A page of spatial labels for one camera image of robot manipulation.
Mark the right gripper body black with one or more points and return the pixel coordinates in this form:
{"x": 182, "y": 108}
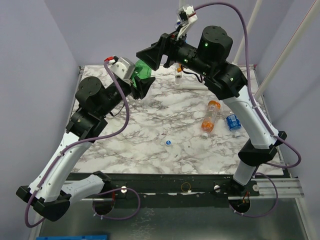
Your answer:
{"x": 168, "y": 50}

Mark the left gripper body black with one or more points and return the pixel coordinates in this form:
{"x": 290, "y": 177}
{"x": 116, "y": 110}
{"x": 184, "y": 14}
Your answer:
{"x": 128, "y": 89}

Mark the green plastic bottle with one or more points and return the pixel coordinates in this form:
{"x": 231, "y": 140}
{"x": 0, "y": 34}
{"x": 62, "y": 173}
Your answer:
{"x": 142, "y": 70}

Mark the white blue bottle cap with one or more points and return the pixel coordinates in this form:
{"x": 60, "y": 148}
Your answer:
{"x": 168, "y": 143}

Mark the orange plastic bottle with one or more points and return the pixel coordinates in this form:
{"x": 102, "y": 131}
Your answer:
{"x": 208, "y": 122}

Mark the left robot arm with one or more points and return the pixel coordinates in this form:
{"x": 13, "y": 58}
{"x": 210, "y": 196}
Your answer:
{"x": 48, "y": 194}

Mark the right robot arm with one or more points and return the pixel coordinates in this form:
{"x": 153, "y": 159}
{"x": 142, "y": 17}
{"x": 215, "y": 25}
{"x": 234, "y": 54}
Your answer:
{"x": 229, "y": 85}

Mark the blue label plastic bottle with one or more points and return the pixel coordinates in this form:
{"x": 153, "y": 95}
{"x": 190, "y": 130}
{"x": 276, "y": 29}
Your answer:
{"x": 234, "y": 125}

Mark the blue faucet tap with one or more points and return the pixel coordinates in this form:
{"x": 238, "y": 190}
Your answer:
{"x": 177, "y": 24}

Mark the white pipe stand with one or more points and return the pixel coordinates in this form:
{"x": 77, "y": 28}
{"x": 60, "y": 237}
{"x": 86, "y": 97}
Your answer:
{"x": 179, "y": 70}

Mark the white diagonal pole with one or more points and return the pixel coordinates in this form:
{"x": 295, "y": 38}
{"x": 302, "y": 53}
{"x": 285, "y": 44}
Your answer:
{"x": 312, "y": 13}

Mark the blue tray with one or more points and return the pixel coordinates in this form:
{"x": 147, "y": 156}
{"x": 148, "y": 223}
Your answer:
{"x": 76, "y": 237}

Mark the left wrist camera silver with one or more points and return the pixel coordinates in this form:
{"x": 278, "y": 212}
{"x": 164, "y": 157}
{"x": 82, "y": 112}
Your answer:
{"x": 123, "y": 69}

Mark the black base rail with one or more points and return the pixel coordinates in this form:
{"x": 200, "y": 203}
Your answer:
{"x": 172, "y": 190}

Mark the aluminium extrusion rail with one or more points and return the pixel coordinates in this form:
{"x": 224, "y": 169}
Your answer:
{"x": 287, "y": 188}

